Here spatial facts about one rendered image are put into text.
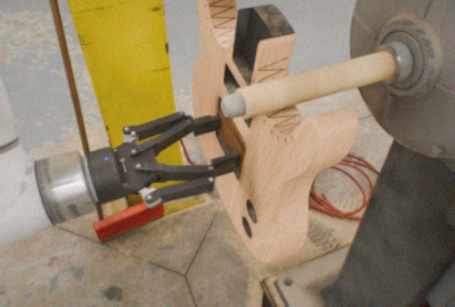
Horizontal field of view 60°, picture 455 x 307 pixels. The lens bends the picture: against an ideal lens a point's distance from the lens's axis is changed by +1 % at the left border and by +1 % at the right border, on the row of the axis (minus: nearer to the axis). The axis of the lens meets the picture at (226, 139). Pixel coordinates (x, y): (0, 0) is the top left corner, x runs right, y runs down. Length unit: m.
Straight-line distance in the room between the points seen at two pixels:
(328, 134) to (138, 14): 1.00
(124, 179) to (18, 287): 1.34
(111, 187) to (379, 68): 0.36
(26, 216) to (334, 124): 0.38
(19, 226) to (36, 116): 2.04
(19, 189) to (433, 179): 0.64
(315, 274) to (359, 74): 1.01
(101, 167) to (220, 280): 1.20
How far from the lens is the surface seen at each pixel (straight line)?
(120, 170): 0.56
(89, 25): 1.29
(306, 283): 1.36
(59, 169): 0.54
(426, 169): 0.78
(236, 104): 0.39
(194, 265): 1.71
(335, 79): 0.43
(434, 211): 0.81
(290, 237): 0.55
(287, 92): 0.41
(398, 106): 0.54
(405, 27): 0.49
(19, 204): 0.54
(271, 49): 0.44
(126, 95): 1.44
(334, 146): 0.39
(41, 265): 1.87
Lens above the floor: 1.50
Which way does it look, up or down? 44 degrees down
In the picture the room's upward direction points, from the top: straight up
